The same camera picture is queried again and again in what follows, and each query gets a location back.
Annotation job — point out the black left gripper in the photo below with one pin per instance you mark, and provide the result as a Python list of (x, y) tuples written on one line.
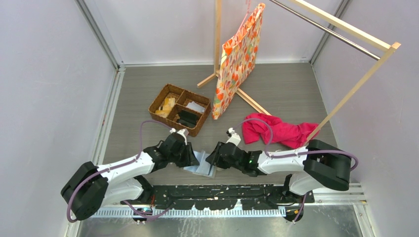
[(190, 159)]

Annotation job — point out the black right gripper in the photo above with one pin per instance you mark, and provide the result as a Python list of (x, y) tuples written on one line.
[(215, 158)]

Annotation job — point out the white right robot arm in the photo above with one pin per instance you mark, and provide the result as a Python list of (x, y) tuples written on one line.
[(313, 166)]

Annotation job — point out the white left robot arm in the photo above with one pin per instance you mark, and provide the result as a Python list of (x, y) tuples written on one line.
[(94, 186)]

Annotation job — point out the black VIP cards in basket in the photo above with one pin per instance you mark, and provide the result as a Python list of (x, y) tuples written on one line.
[(187, 119)]

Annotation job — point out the white VIP cards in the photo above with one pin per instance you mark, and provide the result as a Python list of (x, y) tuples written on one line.
[(196, 107)]

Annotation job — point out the gold VIP cards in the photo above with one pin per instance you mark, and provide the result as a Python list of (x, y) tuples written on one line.
[(165, 109)]

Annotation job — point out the brown woven divided basket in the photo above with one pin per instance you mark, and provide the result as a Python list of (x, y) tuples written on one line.
[(180, 108)]

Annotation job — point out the pink cloth garment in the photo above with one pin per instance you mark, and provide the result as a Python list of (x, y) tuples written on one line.
[(271, 129)]

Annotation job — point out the floral orange paper bag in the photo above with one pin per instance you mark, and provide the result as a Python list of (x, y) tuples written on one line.
[(237, 60)]

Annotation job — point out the wooden clothes rack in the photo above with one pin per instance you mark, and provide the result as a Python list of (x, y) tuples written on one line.
[(334, 22)]

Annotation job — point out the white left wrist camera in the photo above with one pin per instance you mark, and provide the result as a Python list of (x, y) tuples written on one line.
[(182, 132)]

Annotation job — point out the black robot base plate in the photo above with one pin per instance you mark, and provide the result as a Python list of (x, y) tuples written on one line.
[(218, 197)]

